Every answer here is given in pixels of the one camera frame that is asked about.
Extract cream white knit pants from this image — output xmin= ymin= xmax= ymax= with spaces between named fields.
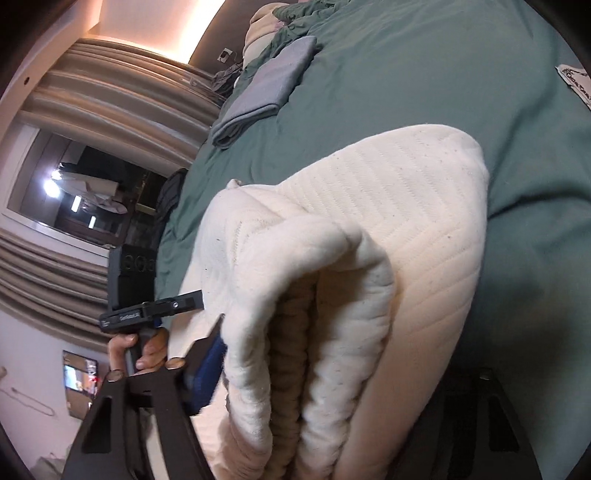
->
xmin=169 ymin=125 xmax=489 ymax=479

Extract person's left hand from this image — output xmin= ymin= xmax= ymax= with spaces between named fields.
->
xmin=108 ymin=328 xmax=169 ymax=376

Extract dark window with reflections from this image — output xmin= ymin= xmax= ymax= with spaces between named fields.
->
xmin=8 ymin=130 xmax=165 ymax=249

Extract black garment on bed edge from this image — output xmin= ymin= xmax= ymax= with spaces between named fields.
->
xmin=154 ymin=168 xmax=188 ymax=224

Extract grey striped curtain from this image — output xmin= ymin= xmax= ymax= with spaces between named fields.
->
xmin=1 ymin=39 xmax=222 ymax=351

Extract folded grey blue garment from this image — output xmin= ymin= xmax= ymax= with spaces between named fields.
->
xmin=211 ymin=36 xmax=317 ymax=149

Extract green bed duvet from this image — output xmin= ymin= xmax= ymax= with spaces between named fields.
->
xmin=156 ymin=1 xmax=590 ymax=479

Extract wall mounted tv screen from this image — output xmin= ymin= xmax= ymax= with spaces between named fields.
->
xmin=62 ymin=351 xmax=100 ymax=420

